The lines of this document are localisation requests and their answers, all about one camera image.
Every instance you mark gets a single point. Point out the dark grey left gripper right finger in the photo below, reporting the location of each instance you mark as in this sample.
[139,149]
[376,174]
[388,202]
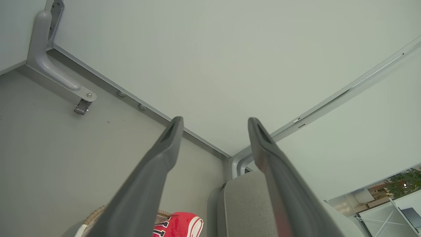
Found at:
[283,191]

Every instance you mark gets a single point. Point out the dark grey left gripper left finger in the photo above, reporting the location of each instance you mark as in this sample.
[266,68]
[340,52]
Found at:
[144,184]

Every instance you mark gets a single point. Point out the red jersey with white trim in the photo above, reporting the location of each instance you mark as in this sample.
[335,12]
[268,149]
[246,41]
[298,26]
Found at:
[181,226]

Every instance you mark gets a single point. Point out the grey fabric sofa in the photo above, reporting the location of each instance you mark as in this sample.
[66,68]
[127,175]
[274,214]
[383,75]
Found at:
[245,207]

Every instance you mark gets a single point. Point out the brown wicker laundry basket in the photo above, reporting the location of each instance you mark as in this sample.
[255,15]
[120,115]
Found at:
[94,215]

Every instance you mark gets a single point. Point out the small caster wheel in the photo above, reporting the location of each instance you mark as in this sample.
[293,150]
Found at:
[83,107]

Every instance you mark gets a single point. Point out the green leafy plant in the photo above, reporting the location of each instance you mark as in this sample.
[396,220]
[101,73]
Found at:
[406,182]

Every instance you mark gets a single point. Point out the dark flat monitor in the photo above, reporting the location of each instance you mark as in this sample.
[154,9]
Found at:
[412,217]

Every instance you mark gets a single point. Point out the metal mounting plate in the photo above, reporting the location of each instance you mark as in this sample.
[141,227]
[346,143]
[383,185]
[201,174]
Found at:
[56,16]

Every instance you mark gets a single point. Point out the white frame table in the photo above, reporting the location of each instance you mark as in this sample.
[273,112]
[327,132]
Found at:
[381,220]

